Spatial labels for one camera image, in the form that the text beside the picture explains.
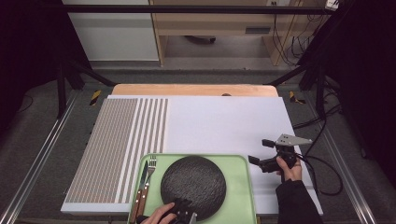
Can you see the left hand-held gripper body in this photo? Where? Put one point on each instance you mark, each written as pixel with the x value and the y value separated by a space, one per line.
pixel 183 217

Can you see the person's left hand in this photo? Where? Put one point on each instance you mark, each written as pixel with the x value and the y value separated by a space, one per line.
pixel 158 214

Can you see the green tray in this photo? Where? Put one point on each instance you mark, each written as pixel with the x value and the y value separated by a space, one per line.
pixel 239 193

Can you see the striped placemat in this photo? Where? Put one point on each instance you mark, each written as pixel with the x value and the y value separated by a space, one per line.
pixel 115 149

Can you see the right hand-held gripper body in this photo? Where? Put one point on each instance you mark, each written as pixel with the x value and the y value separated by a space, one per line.
pixel 286 152

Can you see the white cabinet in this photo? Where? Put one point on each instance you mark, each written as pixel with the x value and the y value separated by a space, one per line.
pixel 115 37

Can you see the black horizontal frame bar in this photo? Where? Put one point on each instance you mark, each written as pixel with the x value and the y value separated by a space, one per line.
pixel 186 9

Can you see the person's right hand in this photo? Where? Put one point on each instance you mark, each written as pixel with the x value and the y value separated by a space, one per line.
pixel 289 172

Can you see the aluminium floor rail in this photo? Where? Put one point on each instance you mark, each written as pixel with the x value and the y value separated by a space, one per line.
pixel 34 174
pixel 348 174

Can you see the white power strip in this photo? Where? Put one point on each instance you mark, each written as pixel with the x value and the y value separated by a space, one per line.
pixel 332 4

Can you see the black round plate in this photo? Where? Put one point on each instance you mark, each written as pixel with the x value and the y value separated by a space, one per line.
pixel 193 180

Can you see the black metal stand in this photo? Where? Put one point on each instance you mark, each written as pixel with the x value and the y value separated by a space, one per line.
pixel 61 93
pixel 320 93

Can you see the wooden desk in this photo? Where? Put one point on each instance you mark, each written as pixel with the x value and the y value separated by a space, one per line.
pixel 218 21

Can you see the black curtain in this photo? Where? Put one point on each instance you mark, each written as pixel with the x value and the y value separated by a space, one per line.
pixel 28 46
pixel 367 62

